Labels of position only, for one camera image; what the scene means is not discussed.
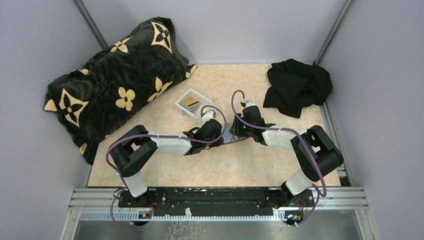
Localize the brown leather card holder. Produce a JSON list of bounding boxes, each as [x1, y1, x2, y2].
[[222, 132, 250, 145]]

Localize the white plastic card box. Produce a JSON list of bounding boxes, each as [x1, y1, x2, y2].
[[175, 88, 215, 125]]

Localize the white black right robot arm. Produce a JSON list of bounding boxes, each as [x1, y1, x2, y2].
[[230, 101, 344, 207]]

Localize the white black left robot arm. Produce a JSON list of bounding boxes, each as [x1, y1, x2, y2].
[[105, 119, 227, 207]]

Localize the black crumpled cloth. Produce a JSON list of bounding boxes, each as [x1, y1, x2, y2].
[[262, 59, 333, 119]]

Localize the black floral plush blanket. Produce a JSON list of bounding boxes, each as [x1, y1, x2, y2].
[[44, 17, 197, 165]]

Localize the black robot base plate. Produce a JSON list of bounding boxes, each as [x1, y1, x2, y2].
[[118, 187, 315, 217]]

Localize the aluminium frame rail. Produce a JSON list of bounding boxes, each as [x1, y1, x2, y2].
[[69, 187, 369, 222]]

